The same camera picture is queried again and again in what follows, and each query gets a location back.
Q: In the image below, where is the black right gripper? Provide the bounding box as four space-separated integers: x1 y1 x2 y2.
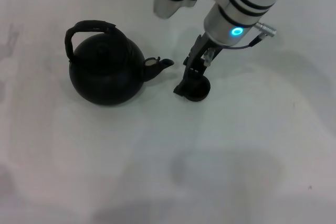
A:
173 33 223 97

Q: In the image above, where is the small dark teacup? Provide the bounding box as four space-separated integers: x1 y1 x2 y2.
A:
181 76 212 103

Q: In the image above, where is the black round teapot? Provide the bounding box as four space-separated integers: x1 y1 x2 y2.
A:
64 19 175 106

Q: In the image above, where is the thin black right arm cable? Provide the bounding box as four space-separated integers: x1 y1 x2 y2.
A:
222 23 278 50

